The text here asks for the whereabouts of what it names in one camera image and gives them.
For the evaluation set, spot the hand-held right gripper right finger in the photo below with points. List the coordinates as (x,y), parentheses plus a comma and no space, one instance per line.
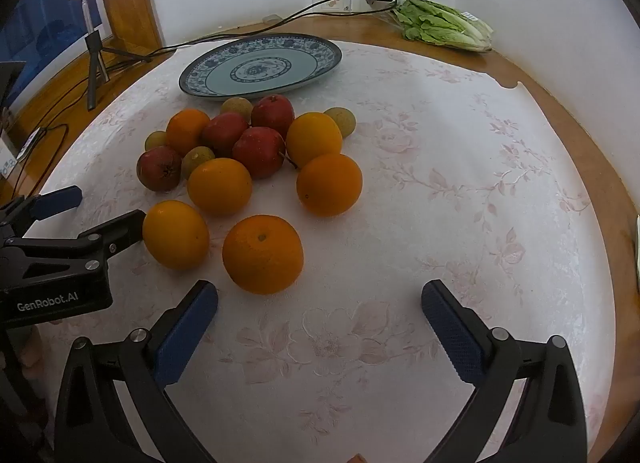
(452,333)

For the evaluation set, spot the blue and white patterned plate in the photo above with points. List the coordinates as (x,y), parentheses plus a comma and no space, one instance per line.
(260,68)

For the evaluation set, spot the red apple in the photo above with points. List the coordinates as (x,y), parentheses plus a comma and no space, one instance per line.
(272,110)
(224,132)
(258,152)
(159,168)

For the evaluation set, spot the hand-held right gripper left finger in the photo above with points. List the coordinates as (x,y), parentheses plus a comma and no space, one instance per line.
(187,333)

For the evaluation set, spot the white floral tablecloth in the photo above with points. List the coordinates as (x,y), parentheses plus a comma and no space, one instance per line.
(425,193)

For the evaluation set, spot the person's left hand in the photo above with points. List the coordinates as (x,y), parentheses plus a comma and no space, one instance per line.
(30,358)

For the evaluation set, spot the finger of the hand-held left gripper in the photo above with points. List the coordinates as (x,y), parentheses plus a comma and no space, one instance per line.
(60,199)
(120,232)

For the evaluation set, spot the bagged green lettuce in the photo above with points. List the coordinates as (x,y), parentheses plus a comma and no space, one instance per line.
(440,25)

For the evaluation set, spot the small metal tripod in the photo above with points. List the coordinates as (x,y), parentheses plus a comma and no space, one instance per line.
(92,50)

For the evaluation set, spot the small orange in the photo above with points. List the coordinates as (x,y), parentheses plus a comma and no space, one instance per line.
(186,130)

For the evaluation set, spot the white phone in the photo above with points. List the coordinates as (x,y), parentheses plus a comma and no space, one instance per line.
(27,144)

